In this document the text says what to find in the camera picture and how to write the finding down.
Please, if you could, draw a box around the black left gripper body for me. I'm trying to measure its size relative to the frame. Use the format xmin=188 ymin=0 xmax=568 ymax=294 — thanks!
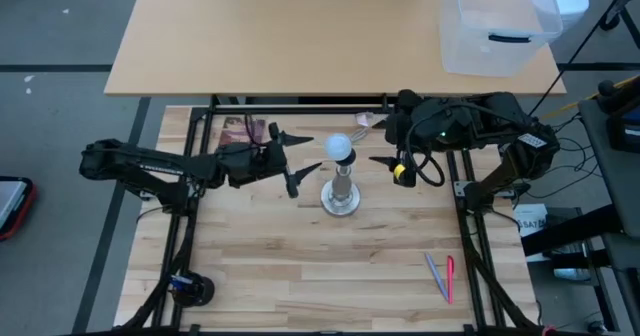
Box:
xmin=227 ymin=122 xmax=300 ymax=200

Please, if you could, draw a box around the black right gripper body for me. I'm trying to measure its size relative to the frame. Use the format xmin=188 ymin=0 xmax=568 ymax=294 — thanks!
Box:
xmin=384 ymin=90 xmax=451 ymax=187

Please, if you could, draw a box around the white lightbulb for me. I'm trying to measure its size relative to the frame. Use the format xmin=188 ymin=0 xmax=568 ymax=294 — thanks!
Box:
xmin=323 ymin=133 xmax=353 ymax=161

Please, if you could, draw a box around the silver metal lamp base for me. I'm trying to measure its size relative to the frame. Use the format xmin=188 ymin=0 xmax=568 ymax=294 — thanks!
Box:
xmin=320 ymin=148 xmax=362 ymax=218

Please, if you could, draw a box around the flat picture booklet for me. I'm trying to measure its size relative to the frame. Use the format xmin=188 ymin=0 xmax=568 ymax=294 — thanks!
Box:
xmin=218 ymin=116 xmax=269 ymax=148

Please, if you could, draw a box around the tan wooden desk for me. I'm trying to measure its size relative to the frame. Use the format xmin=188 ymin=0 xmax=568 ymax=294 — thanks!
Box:
xmin=103 ymin=0 xmax=568 ymax=98

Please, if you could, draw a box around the grey pen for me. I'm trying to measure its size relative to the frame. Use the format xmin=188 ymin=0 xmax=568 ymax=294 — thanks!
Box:
xmin=424 ymin=252 xmax=450 ymax=302

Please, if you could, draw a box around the clear plastic storage bin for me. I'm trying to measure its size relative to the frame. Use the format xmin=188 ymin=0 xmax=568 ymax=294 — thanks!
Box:
xmin=439 ymin=0 xmax=565 ymax=78

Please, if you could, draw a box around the pink pen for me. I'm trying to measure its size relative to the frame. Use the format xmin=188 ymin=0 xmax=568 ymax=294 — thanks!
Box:
xmin=445 ymin=255 xmax=456 ymax=306

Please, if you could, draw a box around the white paper sign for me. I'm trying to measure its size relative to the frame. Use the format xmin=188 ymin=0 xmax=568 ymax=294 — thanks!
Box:
xmin=513 ymin=203 xmax=549 ymax=237

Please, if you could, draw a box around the yellow pole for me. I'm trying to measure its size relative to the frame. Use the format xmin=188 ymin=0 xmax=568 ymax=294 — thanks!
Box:
xmin=539 ymin=74 xmax=640 ymax=122

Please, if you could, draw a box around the black slanted pole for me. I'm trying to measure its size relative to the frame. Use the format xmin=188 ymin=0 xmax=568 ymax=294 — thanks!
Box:
xmin=527 ymin=0 xmax=640 ymax=118

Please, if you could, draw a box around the black equipment cart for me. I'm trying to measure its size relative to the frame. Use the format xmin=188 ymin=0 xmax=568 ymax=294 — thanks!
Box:
xmin=519 ymin=75 xmax=640 ymax=336

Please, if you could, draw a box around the red-edged case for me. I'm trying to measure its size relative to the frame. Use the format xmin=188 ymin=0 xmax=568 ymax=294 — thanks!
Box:
xmin=0 ymin=175 xmax=37 ymax=242

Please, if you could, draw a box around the black aluminium table frame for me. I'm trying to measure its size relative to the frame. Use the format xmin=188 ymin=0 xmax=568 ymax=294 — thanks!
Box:
xmin=119 ymin=93 xmax=542 ymax=336

